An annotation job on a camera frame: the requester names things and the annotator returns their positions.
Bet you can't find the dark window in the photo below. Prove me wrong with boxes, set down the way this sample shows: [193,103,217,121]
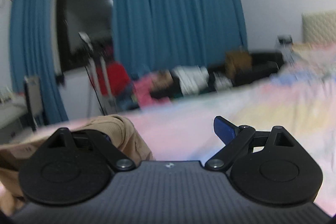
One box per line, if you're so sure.
[56,0,113,72]

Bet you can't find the blue curtain left panel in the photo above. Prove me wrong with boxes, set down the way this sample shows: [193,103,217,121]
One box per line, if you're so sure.
[9,0,68,124]

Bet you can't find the cream quilted headboard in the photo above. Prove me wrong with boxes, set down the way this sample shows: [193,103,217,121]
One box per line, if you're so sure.
[302,10,336,43]

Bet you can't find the tan brown trousers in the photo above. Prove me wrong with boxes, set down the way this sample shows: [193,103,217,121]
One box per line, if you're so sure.
[0,114,154,217]

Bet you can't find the red bag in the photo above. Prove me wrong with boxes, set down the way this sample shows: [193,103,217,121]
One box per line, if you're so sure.
[96,61,131,96]

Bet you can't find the blue curtain right panel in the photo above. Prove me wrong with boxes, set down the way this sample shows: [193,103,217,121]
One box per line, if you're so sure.
[112,0,247,74]

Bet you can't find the pastel rainbow bed sheet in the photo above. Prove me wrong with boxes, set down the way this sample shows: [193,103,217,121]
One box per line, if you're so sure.
[0,43,336,219]

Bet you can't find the blue curtain panel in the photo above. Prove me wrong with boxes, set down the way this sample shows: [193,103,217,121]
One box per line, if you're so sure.
[9,0,68,124]
[112,0,247,74]

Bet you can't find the white garment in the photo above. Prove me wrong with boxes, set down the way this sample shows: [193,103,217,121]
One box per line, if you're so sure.
[172,66,209,96]

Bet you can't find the pink garment pile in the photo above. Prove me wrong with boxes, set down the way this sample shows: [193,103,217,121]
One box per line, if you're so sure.
[133,73,171,109]

